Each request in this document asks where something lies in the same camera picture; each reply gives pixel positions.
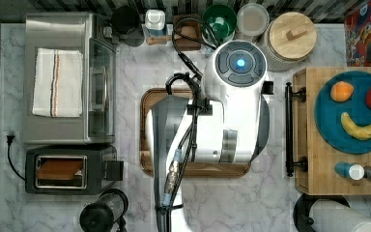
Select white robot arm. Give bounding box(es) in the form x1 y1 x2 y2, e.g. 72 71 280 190
145 40 273 232

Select wooden drawer cabinet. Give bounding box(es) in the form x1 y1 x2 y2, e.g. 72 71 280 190
292 67 371 195

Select wooden cutting board tray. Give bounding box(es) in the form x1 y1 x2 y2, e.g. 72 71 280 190
139 88 251 178

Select wooden utensil holder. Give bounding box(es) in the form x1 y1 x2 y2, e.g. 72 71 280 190
146 20 201 51

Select green mug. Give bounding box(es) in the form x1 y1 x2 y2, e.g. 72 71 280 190
203 4 237 44

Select blue white-capped bottle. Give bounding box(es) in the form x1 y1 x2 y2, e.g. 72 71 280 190
145 10 166 37

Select black cup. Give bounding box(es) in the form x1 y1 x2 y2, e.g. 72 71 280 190
111 6 145 47

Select clear-lidded glass jar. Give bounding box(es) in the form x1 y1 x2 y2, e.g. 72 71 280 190
235 3 270 42

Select black toaster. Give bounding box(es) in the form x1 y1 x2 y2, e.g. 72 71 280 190
25 144 124 195

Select stainless toaster oven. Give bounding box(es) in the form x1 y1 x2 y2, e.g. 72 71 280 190
23 13 116 145

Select grey jar with wooden lid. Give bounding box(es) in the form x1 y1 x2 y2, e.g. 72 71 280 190
258 12 317 73

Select white striped dish towel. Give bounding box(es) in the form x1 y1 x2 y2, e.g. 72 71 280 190
32 48 83 118

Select blue round plate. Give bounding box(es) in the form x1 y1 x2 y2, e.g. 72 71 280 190
314 71 371 154

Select plush orange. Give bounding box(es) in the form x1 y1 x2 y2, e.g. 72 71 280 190
330 81 354 102

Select blue shaker bottle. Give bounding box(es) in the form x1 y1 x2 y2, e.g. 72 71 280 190
334 161 364 181

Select plush banana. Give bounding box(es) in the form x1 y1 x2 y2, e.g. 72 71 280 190
341 112 371 140

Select red cereal box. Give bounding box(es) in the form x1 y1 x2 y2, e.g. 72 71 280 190
344 0 371 67

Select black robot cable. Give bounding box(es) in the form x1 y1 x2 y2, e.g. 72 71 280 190
155 15 220 232

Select black drawer handle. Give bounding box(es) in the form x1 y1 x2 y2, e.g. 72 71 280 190
285 82 307 177

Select black power plug cord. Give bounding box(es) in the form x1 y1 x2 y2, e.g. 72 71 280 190
6 131 27 182

